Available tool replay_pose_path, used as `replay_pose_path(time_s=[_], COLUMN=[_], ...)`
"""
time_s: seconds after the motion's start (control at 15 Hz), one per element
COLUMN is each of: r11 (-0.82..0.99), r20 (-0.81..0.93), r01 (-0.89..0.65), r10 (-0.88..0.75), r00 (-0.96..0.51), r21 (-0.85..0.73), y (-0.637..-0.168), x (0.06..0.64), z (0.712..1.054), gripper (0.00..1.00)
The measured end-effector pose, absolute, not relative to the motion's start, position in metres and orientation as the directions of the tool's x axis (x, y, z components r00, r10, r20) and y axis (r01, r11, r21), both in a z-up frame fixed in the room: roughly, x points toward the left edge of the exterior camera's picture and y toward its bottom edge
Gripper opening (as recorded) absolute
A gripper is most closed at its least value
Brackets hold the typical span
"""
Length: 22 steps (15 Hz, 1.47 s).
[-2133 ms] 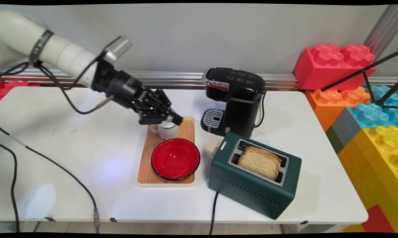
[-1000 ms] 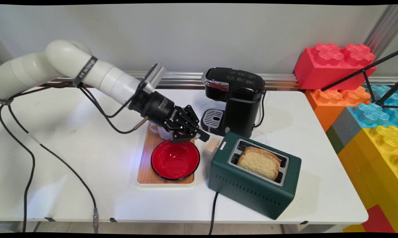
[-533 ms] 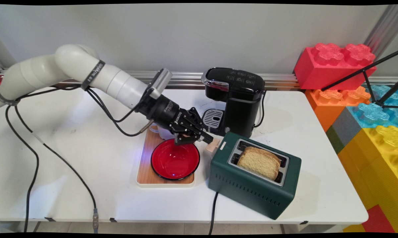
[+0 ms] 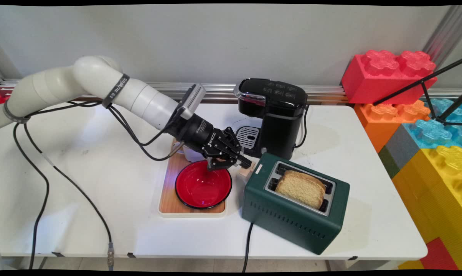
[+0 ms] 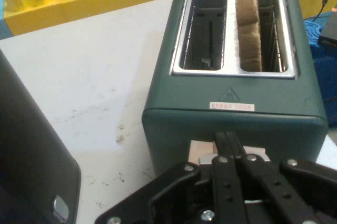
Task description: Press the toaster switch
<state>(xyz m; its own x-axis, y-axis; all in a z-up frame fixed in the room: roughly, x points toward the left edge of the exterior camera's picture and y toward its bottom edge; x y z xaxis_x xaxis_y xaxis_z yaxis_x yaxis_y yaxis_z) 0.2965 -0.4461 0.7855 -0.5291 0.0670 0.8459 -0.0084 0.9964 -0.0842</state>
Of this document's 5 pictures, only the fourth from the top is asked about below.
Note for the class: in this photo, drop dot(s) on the large orange toy brick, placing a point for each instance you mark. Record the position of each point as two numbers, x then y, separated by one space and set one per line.
380 119

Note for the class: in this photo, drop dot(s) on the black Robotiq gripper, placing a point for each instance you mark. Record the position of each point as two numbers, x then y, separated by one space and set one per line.
198 132

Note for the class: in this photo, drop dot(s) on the aluminium rail along wall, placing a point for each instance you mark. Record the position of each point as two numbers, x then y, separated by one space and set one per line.
323 94

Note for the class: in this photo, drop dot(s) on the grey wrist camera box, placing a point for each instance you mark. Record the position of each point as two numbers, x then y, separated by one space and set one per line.
194 99

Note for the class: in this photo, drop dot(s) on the large red toy brick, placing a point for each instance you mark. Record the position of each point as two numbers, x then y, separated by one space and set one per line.
384 76

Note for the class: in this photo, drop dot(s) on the large blue toy brick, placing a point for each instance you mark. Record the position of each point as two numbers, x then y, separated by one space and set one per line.
434 132

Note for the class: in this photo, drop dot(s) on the toasted bread slice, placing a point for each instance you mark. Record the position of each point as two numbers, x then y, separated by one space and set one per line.
302 189

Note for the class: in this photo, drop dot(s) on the dark green toy brick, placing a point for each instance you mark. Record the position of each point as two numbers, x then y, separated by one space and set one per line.
388 161

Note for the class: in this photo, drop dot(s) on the black capsule coffee machine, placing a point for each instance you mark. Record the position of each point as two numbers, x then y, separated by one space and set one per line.
279 115

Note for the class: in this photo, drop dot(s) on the upright aluminium profile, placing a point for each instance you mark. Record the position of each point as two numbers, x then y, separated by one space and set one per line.
446 34

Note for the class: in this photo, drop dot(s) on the dark green toaster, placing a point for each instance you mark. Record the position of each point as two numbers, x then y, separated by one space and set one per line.
288 218

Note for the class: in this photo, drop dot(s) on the beige toaster lever knob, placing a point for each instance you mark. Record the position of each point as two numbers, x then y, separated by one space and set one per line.
247 170

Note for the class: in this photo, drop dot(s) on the grey toy brick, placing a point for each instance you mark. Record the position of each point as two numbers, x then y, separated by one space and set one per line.
401 143

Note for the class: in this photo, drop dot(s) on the translucent white cup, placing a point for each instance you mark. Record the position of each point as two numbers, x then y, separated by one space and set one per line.
192 155

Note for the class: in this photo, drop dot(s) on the wooden tray with cream rim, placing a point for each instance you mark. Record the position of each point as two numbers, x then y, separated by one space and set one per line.
169 199

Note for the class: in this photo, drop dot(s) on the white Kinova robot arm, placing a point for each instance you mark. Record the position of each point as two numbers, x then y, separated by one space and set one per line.
62 82

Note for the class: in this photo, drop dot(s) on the red bowl with black rim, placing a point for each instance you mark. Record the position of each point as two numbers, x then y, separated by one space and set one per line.
202 188

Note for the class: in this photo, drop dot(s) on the large yellow toy brick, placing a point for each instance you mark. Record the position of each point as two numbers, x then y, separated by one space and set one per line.
438 191

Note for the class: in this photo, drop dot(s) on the black tripod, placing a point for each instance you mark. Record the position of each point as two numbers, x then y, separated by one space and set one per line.
426 90

